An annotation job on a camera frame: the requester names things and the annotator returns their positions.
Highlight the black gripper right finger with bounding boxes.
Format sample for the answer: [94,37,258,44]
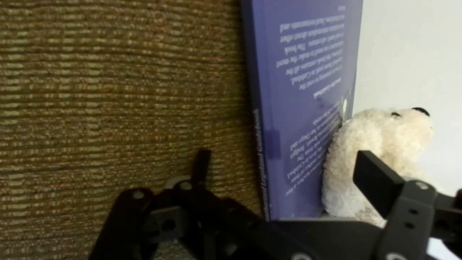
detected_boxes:
[353,149,462,260]

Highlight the blue paperback book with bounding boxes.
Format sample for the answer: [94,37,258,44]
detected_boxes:
[240,0,366,223]

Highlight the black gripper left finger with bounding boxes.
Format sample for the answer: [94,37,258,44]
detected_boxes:
[90,148,312,260]

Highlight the brown fabric sofa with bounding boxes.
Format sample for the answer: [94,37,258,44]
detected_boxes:
[0,0,266,260]

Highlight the white plush polar bear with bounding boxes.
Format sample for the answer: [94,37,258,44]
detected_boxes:
[321,106,435,229]

